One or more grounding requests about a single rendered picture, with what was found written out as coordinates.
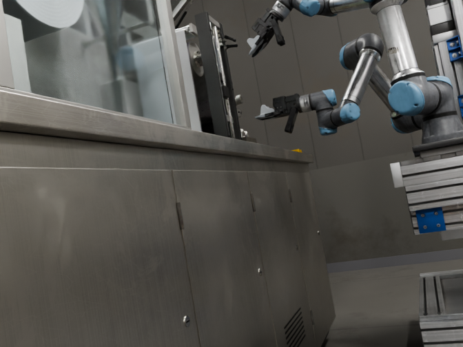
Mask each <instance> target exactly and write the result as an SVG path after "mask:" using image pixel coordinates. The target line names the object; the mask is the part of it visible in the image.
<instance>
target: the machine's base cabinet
mask: <svg viewBox="0 0 463 347"><path fill-rule="evenodd" d="M335 317H336V314H335V310H334V305H333V298H332V294H331V287H330V283H329V276H328V272H327V265H326V260H325V253H324V249H323V245H322V238H321V233H320V226H319V222H318V215H317V211H316V204H315V200H314V195H313V188H312V184H311V177H310V173H309V165H308V164H305V163H298V162H285V161H279V160H266V159H259V158H247V157H240V156H227V155H220V154H208V153H201V152H194V151H181V150H175V149H162V148H155V147H143V146H136V145H123V144H116V143H104V142H97V141H90V140H78V139H71V138H58V137H51V136H39V135H32V134H20V133H12V132H0V347H322V346H323V345H324V344H325V339H326V338H327V335H328V334H329V329H330V327H331V325H332V323H333V321H334V319H335Z"/></svg>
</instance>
